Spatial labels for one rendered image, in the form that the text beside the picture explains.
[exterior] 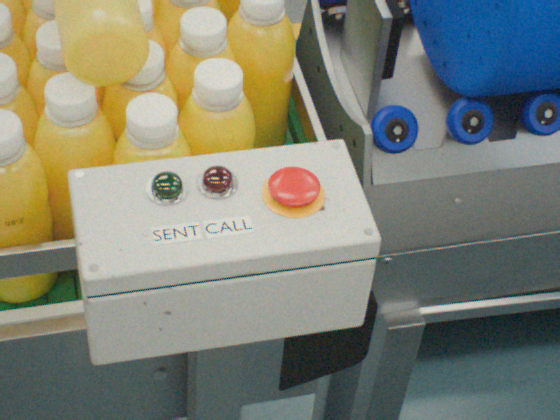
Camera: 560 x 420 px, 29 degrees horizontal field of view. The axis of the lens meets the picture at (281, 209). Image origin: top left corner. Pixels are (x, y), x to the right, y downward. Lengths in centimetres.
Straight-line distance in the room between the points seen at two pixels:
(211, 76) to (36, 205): 17
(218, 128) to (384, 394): 61
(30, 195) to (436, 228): 42
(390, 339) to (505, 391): 76
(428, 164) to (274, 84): 17
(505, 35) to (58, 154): 38
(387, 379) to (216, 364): 54
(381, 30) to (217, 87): 20
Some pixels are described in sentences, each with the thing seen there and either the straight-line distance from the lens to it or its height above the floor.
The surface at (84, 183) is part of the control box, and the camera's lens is 76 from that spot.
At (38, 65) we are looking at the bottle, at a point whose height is 105.
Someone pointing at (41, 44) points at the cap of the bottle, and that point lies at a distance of 91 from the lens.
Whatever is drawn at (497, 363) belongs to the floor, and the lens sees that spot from 207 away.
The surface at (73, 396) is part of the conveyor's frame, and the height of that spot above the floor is 80.
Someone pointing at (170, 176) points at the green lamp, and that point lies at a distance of 74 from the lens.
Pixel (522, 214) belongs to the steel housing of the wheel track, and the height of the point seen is 85.
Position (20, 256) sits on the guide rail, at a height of 97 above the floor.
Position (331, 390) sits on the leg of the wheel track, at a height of 28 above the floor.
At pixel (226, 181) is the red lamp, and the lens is 74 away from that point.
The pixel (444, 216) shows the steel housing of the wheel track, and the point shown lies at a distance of 108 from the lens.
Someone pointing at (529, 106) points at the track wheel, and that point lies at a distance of 105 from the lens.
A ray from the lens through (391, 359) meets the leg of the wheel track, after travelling 134.
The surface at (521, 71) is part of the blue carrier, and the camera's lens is 97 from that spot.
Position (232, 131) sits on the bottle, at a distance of 88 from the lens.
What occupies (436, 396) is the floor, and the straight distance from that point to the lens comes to 200.
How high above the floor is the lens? 165
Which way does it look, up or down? 48 degrees down
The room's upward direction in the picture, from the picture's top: 6 degrees clockwise
